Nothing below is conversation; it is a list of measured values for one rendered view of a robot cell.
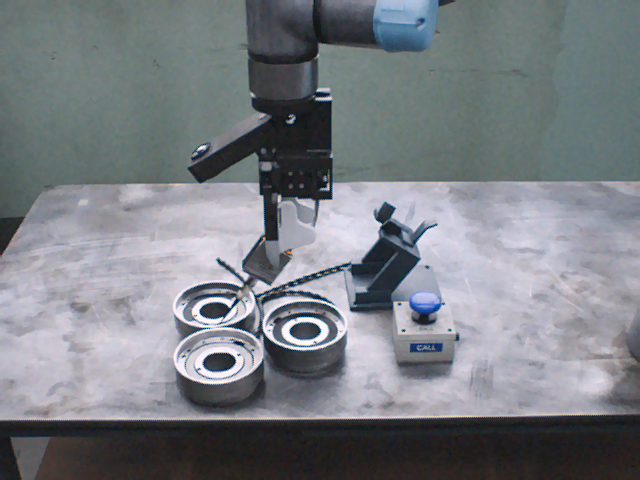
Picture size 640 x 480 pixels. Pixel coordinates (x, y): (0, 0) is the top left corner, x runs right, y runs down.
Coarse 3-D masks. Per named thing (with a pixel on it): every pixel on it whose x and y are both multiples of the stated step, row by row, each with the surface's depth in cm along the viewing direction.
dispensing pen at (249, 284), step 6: (264, 234) 99; (258, 240) 99; (258, 246) 98; (252, 252) 99; (246, 258) 100; (252, 276) 100; (246, 282) 101; (252, 282) 100; (240, 288) 101; (246, 288) 101; (252, 288) 101; (240, 294) 101; (240, 300) 102; (234, 306) 102; (228, 312) 103; (222, 318) 104
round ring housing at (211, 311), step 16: (192, 288) 110; (208, 288) 111; (224, 288) 111; (176, 304) 107; (208, 304) 109; (224, 304) 108; (176, 320) 104; (208, 320) 105; (224, 320) 105; (240, 320) 103
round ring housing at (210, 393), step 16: (192, 336) 100; (208, 336) 102; (224, 336) 102; (240, 336) 101; (176, 352) 97; (192, 352) 100; (208, 352) 99; (224, 352) 100; (256, 352) 99; (176, 368) 95; (208, 368) 100; (224, 368) 101; (240, 368) 97; (256, 368) 95; (192, 384) 94; (208, 384) 93; (224, 384) 93; (240, 384) 94; (256, 384) 96; (192, 400) 96; (208, 400) 94; (224, 400) 95; (240, 400) 96
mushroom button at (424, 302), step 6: (414, 294) 102; (420, 294) 102; (426, 294) 102; (432, 294) 102; (414, 300) 101; (420, 300) 101; (426, 300) 101; (432, 300) 101; (438, 300) 101; (414, 306) 101; (420, 306) 100; (426, 306) 100; (432, 306) 100; (438, 306) 101; (420, 312) 100; (426, 312) 100; (432, 312) 100
